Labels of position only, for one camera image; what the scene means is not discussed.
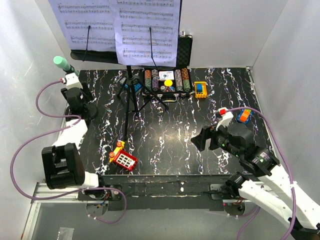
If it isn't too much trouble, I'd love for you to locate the blue toy brick block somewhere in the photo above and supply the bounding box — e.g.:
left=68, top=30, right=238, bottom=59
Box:
left=119, top=76, right=143, bottom=95

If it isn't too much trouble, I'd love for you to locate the yellow round dealer chip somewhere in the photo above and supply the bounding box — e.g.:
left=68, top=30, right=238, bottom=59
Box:
left=164, top=79, right=173, bottom=87

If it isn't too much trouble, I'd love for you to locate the orange blue toy brick stack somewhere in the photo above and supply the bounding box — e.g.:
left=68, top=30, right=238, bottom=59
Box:
left=236, top=109, right=253, bottom=125

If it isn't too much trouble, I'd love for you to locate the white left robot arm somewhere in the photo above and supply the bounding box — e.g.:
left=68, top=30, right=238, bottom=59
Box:
left=41, top=87, right=107, bottom=200

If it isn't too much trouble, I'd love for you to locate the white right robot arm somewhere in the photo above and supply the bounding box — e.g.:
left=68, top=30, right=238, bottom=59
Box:
left=191, top=123, right=320, bottom=231

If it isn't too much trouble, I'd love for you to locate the mint green toy microphone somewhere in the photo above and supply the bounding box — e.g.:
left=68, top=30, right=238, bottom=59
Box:
left=53, top=56, right=75, bottom=73

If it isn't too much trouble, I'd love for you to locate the yellow toy brick tray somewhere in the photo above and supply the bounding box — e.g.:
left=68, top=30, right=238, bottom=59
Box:
left=194, top=81, right=208, bottom=99

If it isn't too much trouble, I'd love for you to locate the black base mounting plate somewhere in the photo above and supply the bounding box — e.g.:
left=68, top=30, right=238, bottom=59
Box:
left=77, top=174, right=247, bottom=212

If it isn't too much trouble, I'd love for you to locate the sheet music page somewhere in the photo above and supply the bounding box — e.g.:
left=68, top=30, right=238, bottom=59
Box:
left=49, top=0, right=116, bottom=52
left=109, top=0, right=182, bottom=67

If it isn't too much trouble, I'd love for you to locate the black microphone desk stand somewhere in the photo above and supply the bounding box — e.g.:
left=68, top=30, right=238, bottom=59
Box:
left=61, top=66, right=98, bottom=123

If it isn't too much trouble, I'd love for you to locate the black music stand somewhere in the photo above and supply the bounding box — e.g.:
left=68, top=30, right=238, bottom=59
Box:
left=70, top=24, right=183, bottom=141

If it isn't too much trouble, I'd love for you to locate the red yellow toy brick house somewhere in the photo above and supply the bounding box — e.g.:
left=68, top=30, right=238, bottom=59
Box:
left=108, top=141, right=138, bottom=172

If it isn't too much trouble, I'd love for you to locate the right sheet music page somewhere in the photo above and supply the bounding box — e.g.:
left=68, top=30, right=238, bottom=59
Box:
left=109, top=0, right=182, bottom=67

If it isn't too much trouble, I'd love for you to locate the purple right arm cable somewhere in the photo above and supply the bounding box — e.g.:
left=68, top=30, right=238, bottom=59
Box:
left=224, top=106, right=297, bottom=240

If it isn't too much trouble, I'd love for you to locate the white playing card deck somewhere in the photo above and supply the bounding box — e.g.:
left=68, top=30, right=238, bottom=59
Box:
left=158, top=70, right=175, bottom=81

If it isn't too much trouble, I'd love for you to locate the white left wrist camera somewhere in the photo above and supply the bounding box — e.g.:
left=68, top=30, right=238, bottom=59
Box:
left=61, top=72, right=83, bottom=90

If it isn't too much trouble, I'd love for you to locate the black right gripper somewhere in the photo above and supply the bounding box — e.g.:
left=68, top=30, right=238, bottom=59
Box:
left=190, top=119, right=242, bottom=158

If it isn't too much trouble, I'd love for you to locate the black poker chip case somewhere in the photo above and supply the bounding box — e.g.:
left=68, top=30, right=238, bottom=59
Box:
left=139, top=30, right=194, bottom=103

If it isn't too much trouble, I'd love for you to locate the left sheet music page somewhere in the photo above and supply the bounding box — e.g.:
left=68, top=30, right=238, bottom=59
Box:
left=49, top=0, right=116, bottom=52

